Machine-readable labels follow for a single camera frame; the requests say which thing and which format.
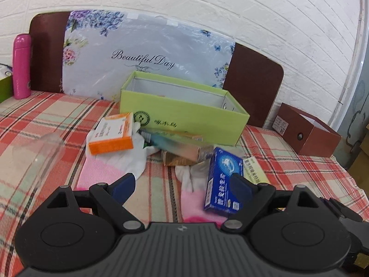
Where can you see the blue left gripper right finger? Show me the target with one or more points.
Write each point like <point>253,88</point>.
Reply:
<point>241,188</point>

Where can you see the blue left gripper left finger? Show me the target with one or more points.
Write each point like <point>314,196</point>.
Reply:
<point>123,188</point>

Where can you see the white pink sock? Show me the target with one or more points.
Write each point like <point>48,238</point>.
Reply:
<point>193,193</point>
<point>109,167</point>

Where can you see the yellow green flat packet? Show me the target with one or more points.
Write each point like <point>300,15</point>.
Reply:
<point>253,172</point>

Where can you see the blue medicine box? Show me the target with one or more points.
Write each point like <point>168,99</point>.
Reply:
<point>219,197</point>

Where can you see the small brown kraft box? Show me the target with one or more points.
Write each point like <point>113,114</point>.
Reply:
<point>170,159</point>

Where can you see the orange medicine box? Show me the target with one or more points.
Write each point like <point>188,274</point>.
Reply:
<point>113,133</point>

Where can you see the long silver teal box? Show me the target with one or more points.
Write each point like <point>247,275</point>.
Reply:
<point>191,149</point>

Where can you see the brown cardboard box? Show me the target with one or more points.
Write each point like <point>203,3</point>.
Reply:
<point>305,133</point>

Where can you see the clear plastic cup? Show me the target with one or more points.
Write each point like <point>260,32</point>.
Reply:
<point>36,158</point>

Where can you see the green cardboard shoe box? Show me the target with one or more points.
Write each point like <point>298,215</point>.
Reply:
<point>172,104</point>

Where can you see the plaid bed sheet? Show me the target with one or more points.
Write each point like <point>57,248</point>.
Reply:
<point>73,117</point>

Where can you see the dark brown wooden headboard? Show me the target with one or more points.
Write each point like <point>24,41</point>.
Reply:
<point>253,79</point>

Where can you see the floral plastic bedding bag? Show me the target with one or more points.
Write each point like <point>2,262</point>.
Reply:
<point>102,48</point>

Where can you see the small green tray box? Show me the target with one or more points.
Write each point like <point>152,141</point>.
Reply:
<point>6,87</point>

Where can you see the pink thermos bottle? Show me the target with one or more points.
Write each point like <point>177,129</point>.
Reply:
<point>21,58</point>

